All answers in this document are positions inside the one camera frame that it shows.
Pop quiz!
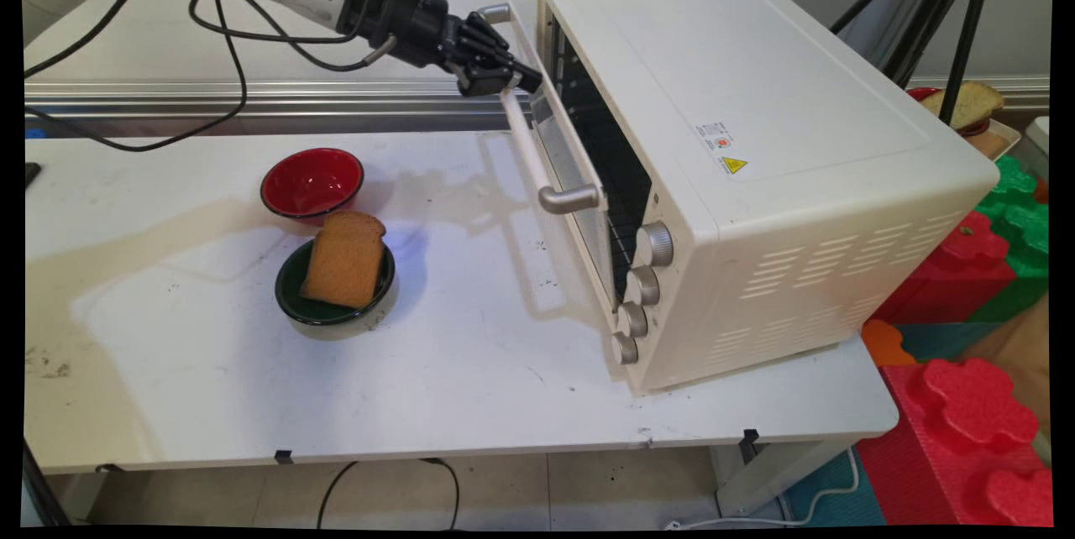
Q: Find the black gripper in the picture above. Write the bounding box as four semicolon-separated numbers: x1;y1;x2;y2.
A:
336;0;544;98

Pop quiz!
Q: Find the glass oven door with handle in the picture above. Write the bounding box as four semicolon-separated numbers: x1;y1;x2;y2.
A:
475;3;629;313

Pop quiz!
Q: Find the red bowl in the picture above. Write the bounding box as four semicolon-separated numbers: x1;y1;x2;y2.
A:
260;148;365;222

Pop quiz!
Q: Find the brown bread slice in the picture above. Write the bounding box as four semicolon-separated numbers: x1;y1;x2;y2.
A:
301;212;387;310

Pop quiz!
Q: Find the warning sticker label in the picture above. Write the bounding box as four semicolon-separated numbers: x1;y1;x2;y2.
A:
695;121;749;177

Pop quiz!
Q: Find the white toaster oven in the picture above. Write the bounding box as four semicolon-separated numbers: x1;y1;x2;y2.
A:
534;0;1000;395

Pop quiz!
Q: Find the green bowl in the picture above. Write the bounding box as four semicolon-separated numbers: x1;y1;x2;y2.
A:
275;237;397;328

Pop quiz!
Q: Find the black tripod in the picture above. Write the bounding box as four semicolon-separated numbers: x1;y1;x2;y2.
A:
830;0;1002;127

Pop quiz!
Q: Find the seeded bread slice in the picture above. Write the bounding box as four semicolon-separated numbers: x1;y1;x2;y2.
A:
920;81;1005;130

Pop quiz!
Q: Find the orange foam block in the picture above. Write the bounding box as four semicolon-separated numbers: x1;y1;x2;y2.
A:
861;318;916;369

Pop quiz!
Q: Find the white table leg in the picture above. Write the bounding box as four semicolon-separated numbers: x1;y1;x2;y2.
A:
710;437;859;520

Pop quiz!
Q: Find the small red foam block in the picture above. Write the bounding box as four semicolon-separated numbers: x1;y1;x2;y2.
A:
872;212;1019;327

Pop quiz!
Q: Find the white tray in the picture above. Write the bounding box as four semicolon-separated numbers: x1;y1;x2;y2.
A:
973;118;1023;162

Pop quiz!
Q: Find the teal foam block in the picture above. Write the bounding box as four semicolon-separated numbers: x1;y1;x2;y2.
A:
894;321;1013;364

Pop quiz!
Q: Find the green foam block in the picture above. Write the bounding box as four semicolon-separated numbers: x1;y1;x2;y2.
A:
966;154;1051;323

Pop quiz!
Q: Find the teal floor mat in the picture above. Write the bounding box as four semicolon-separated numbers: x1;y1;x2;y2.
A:
779;447;888;528

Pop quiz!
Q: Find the large red foam block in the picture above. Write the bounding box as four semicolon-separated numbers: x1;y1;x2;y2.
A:
855;357;1055;528

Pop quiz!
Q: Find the aluminium frame rail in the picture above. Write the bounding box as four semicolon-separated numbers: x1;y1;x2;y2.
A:
24;79;538;139

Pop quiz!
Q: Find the wire oven rack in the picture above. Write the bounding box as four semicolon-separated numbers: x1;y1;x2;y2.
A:
606;212;641;275

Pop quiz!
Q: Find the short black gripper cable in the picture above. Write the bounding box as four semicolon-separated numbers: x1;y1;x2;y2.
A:
188;0;397;73

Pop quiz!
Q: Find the long black robot cable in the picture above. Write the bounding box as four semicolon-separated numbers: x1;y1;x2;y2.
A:
24;0;249;152

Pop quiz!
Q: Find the black floor cable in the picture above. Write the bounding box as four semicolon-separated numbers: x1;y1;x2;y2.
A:
317;458;462;531

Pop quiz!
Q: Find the white floor cable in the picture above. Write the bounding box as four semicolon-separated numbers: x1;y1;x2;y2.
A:
663;447;866;531

